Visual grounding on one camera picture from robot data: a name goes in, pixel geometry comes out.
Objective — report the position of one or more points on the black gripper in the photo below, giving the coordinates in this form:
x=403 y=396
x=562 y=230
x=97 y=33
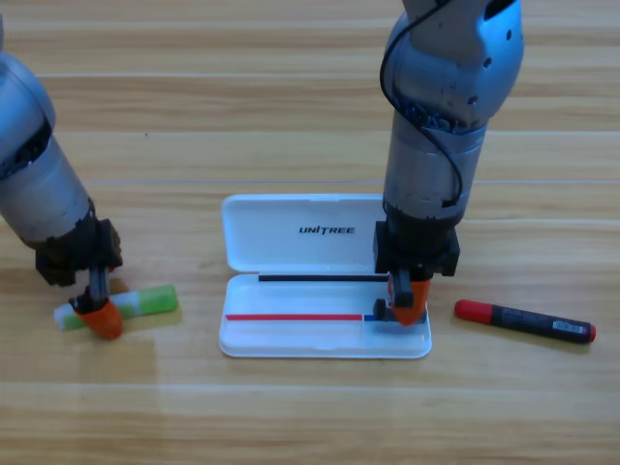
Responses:
x=416 y=247
x=82 y=247

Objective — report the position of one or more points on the black eraser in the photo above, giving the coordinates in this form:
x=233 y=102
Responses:
x=381 y=308

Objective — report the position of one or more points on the green and white highlighter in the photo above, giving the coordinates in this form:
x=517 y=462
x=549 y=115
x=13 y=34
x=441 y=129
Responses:
x=150 y=299

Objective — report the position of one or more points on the red and black marker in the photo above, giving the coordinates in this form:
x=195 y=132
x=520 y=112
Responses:
x=523 y=320

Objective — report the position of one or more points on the white Unitree pencil case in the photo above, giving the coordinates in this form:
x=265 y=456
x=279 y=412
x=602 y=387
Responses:
x=300 y=242

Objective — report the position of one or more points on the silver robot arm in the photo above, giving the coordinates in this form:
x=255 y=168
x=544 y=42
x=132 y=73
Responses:
x=34 y=179
x=436 y=97

